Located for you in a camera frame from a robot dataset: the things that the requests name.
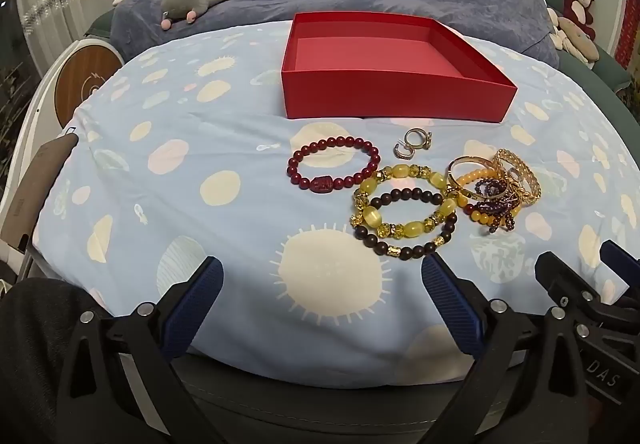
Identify brown flat pad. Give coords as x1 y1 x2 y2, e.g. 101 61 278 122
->
0 131 80 255

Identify dark red bead bracelet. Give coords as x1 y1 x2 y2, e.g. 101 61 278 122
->
287 135 382 196

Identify gold chain cuff bracelet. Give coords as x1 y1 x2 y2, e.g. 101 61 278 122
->
492 149 542 207

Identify red wall hanging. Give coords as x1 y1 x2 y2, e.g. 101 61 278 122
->
612 0 640 70

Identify dark brown bead bracelet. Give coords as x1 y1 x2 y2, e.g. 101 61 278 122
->
354 189 458 261

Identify round wooden side table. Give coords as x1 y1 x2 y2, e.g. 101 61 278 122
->
54 40 123 129

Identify white curtain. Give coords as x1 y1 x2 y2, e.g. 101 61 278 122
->
15 0 136 70

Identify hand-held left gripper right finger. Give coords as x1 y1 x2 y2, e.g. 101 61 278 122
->
421 253 593 444

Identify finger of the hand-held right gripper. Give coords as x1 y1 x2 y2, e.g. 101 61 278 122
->
534 251 608 322
599 240 640 305

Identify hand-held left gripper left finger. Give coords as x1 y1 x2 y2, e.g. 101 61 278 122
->
55 255 236 444

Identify person's black trousers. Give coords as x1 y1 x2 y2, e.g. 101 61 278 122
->
0 277 116 444

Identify beige plush toy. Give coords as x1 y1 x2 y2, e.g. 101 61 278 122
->
547 7 600 70

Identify light blue printed sheet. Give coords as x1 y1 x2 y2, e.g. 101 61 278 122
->
30 19 640 382

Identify yellow bead bracelet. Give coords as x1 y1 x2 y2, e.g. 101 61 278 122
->
350 164 458 240

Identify purple bead bracelet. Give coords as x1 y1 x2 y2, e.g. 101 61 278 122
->
472 178 526 235

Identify rose gold bangle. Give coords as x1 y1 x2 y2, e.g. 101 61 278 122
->
446 155 501 197

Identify orange bead bracelet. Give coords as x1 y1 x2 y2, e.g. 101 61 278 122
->
455 167 507 225

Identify gold ring with ornament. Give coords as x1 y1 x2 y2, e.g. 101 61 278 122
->
404 128 434 151

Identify red cardboard box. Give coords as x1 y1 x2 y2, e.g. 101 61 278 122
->
280 12 518 123

